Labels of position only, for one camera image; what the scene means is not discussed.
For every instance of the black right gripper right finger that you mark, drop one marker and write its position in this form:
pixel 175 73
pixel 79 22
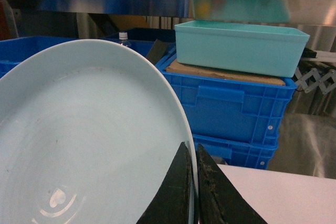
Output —
pixel 220 201

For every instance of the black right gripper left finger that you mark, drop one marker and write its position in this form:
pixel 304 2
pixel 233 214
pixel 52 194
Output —
pixel 171 204

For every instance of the light blue oval tray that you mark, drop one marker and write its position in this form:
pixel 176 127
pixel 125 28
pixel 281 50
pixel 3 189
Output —
pixel 89 129

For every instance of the stainless steel shelf beam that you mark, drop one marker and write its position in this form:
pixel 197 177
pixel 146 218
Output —
pixel 306 12

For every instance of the blue crate bottom right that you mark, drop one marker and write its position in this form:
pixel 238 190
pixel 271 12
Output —
pixel 237 153

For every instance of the blue crate top right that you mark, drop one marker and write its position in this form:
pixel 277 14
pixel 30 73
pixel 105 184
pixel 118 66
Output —
pixel 232 110

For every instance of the brown cardboard sheet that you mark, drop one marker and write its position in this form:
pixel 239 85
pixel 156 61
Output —
pixel 176 67

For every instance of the blue crate top middle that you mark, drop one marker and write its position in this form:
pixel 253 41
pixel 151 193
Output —
pixel 143 47

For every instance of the black flat object in crate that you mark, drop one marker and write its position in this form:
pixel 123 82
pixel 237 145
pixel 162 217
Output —
pixel 157 51

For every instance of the metal scissor rack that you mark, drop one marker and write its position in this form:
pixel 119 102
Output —
pixel 316 70

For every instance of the teal plastic bin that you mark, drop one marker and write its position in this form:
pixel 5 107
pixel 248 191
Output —
pixel 260 49

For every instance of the dark blue rear crate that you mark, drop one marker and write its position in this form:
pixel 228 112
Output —
pixel 151 34

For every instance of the clear water bottle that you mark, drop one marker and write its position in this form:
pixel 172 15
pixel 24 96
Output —
pixel 123 39

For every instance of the blue crate top left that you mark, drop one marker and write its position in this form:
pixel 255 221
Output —
pixel 14 51

